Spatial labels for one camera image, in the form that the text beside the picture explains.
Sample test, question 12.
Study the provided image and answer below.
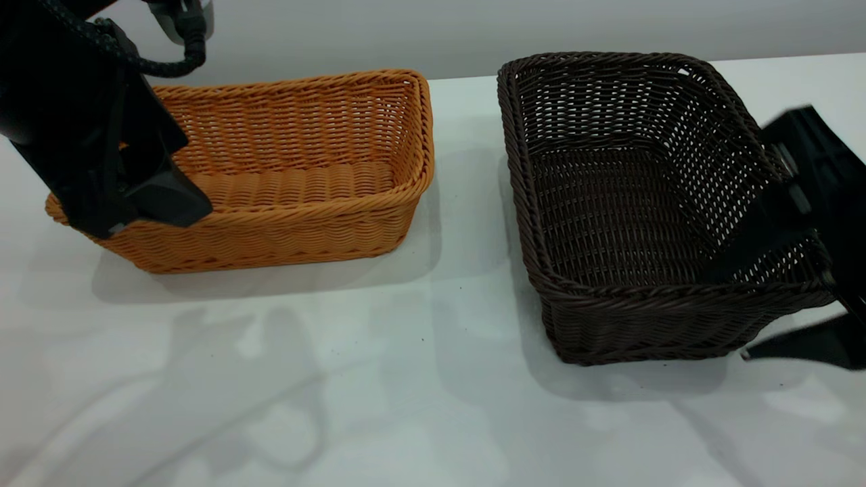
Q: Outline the dark brown wicker basket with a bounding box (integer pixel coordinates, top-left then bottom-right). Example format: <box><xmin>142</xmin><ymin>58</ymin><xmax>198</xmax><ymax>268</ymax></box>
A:
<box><xmin>497</xmin><ymin>52</ymin><xmax>840</xmax><ymax>367</ymax></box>

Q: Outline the orange-brown wicker basket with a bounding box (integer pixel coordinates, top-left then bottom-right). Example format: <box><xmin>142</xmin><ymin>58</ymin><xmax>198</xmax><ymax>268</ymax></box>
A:
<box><xmin>46</xmin><ymin>69</ymin><xmax>434</xmax><ymax>275</ymax></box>

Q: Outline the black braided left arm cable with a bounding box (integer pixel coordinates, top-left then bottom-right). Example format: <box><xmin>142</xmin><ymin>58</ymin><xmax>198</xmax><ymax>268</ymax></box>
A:
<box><xmin>41</xmin><ymin>0</ymin><xmax>208</xmax><ymax>78</ymax></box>

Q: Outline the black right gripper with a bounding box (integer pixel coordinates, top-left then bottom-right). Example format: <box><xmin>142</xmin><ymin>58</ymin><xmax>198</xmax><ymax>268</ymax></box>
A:
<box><xmin>709</xmin><ymin>105</ymin><xmax>866</xmax><ymax>370</ymax></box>

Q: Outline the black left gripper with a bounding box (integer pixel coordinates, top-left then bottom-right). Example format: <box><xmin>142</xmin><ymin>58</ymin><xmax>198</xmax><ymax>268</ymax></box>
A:
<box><xmin>0</xmin><ymin>0</ymin><xmax>214</xmax><ymax>239</ymax></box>

